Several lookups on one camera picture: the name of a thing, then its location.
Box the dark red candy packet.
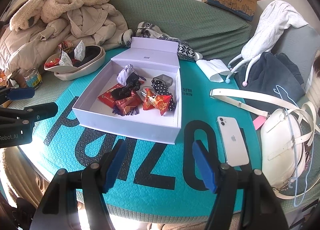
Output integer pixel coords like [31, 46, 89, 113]
[112, 90, 142, 116]

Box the red gold snack packet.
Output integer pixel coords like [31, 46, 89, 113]
[143, 88, 171, 116]

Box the lavender tasselled sachet pouch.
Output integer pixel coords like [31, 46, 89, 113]
[112, 63, 147, 117]

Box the polka dot hair scrunchie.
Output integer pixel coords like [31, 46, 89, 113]
[151, 79, 176, 112]

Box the glass jar blue label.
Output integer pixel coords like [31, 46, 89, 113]
[24, 68, 42, 89]

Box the teal bubble mailer mat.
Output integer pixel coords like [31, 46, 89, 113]
[19, 61, 261, 222]

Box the white smartphone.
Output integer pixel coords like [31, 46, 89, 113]
[217, 116, 249, 167]

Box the red candy in hat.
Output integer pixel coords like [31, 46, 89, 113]
[44, 58, 60, 68]

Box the white triangular snack packet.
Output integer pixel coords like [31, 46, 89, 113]
[59, 51, 73, 67]
[74, 41, 86, 62]

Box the flat red snack packet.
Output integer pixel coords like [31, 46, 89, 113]
[98, 83, 123, 108]

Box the pink card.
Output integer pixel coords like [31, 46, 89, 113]
[253, 116, 267, 130]

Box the beige puffy jacket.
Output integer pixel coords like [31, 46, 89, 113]
[1, 0, 128, 75]

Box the beige bucket hat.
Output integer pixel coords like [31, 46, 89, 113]
[44, 45, 105, 81]

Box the white leather handbag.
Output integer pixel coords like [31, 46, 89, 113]
[209, 88, 319, 207]

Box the grey transparent earbuds case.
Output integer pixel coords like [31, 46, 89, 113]
[152, 74, 174, 88]

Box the dark navy sweatshirt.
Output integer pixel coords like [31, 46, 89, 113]
[234, 52, 305, 103]

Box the black white patterned knit scarf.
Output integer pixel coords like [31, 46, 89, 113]
[118, 22, 203, 62]

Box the green bed cover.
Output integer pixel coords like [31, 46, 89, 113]
[0, 0, 320, 224]

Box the white knit tasselled hat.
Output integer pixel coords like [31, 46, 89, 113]
[226, 0, 308, 87]

